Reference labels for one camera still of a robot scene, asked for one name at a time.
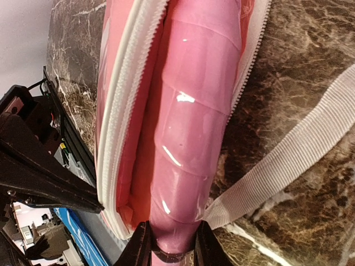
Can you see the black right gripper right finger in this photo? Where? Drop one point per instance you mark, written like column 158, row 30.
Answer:
column 208, row 251

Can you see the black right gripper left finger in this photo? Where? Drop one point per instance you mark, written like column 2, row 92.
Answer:
column 138, row 250

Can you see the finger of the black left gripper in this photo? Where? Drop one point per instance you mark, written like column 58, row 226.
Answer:
column 29, row 173

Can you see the pink racket cover bag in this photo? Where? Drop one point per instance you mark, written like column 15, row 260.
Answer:
column 130, row 43

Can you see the pink badminton racket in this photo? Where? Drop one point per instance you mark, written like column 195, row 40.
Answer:
column 193, row 84

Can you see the blue patterned mat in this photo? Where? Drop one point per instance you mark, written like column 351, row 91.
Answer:
column 83, row 240

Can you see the black front rail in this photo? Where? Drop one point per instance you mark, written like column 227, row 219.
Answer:
column 75, row 153

